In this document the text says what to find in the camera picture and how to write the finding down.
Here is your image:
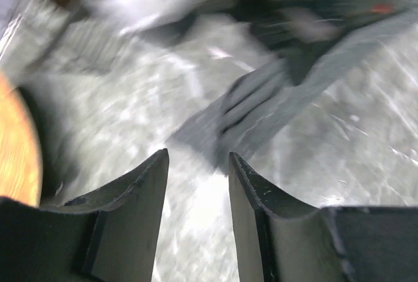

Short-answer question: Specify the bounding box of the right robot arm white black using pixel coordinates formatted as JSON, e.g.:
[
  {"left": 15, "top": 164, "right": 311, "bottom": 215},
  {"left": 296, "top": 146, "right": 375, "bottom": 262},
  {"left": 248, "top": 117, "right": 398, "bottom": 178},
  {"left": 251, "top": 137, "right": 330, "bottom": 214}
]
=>
[{"left": 82, "top": 0, "right": 410, "bottom": 84}]

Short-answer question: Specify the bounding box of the woven orange wicker tray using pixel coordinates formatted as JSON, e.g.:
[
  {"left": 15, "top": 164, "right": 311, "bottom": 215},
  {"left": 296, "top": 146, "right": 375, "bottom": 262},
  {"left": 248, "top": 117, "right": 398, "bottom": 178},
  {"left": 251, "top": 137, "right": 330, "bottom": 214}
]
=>
[{"left": 1, "top": 74, "right": 43, "bottom": 207}]

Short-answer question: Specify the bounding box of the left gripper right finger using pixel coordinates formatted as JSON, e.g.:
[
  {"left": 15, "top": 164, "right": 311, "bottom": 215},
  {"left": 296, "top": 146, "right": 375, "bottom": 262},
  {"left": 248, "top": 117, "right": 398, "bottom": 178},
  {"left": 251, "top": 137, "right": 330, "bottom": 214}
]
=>
[{"left": 229, "top": 153, "right": 417, "bottom": 282}]

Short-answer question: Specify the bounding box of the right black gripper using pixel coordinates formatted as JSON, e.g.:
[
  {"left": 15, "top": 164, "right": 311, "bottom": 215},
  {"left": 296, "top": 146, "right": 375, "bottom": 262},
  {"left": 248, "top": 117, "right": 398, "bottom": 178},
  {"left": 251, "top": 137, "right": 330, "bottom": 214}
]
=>
[{"left": 232, "top": 0, "right": 411, "bottom": 84}]

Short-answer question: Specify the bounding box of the grey cloth napkin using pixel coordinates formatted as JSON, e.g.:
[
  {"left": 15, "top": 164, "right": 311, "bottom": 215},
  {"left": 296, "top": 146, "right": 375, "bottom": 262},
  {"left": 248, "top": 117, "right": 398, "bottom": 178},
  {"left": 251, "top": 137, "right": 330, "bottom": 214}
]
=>
[{"left": 170, "top": 10, "right": 417, "bottom": 170}]

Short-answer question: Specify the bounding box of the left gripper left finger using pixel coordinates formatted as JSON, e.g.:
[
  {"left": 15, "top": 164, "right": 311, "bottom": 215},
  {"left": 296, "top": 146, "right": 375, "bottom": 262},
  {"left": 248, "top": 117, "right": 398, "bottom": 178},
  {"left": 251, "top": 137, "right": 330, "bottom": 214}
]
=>
[{"left": 1, "top": 149, "right": 169, "bottom": 281}]

